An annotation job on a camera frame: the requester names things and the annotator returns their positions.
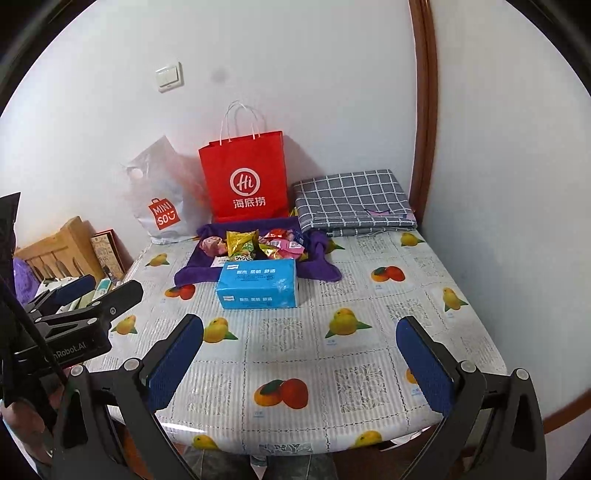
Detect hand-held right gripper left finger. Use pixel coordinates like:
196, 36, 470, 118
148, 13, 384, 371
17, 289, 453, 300
51, 314, 205, 480

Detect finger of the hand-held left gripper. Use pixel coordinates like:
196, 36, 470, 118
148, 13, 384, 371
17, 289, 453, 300
37, 280, 144, 333
25, 275, 97, 317

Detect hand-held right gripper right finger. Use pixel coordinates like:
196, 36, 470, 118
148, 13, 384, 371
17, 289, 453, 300
396, 316, 548, 480

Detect blue tissue box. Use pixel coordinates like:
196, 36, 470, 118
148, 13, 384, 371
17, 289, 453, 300
215, 258, 300, 310

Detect yellow rice cracker packet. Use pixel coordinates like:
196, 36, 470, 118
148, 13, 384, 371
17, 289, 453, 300
225, 229, 260, 254

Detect pink barcode snack packet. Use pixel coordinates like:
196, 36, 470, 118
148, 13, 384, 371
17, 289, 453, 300
277, 240, 306, 260

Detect person's left hand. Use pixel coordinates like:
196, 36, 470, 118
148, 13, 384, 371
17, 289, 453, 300
0, 392, 58, 462

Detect wooden headboard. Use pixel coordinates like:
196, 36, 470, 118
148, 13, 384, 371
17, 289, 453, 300
14, 215, 105, 283

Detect brown patterned box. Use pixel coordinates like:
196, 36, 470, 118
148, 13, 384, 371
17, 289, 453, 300
89, 229, 126, 281

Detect fruit print tablecloth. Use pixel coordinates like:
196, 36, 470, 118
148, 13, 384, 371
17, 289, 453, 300
85, 228, 509, 456

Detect white plastic shopping bag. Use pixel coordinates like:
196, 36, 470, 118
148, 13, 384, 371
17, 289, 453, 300
122, 135, 209, 246

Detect person's grey trousers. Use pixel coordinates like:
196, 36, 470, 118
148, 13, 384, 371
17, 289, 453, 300
184, 447, 339, 480

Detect purple towel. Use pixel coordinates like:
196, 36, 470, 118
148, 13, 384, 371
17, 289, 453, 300
174, 220, 343, 287

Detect grey checked folded cloth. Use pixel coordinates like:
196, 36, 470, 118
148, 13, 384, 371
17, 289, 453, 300
291, 169, 419, 238

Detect red paper bag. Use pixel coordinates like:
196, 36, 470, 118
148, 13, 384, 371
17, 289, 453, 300
198, 101, 290, 223

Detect white light switch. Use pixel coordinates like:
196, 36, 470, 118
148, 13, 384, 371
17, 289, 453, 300
154, 61, 184, 93

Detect brown wooden door frame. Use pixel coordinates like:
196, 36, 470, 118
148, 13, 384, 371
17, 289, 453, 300
408, 0, 439, 219

